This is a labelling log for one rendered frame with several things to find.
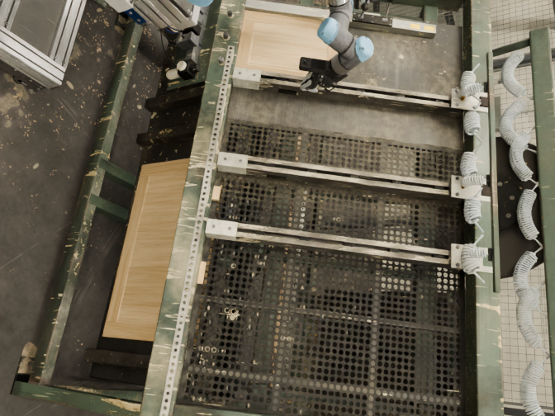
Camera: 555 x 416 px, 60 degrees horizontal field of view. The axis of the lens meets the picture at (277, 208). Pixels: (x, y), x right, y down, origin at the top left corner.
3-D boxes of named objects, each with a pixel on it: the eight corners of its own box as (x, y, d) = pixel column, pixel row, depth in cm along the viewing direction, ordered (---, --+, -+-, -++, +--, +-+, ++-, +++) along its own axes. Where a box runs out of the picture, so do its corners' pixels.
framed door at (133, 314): (144, 166, 261) (142, 164, 259) (228, 154, 234) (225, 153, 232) (105, 337, 231) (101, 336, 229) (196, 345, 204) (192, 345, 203)
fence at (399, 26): (246, 4, 242) (246, -2, 238) (433, 30, 243) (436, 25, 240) (244, 12, 240) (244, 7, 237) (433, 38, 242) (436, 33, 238)
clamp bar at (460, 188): (220, 154, 214) (217, 128, 192) (484, 189, 216) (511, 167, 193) (217, 175, 211) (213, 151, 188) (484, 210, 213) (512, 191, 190)
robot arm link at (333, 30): (319, 18, 167) (342, 37, 172) (313, 40, 162) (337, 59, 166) (334, 4, 162) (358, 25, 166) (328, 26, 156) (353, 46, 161)
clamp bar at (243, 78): (235, 72, 229) (234, 39, 206) (481, 106, 230) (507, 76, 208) (232, 90, 225) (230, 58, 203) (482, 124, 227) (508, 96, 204)
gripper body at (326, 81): (326, 93, 186) (348, 80, 176) (309, 84, 182) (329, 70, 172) (328, 76, 189) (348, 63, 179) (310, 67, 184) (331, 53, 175)
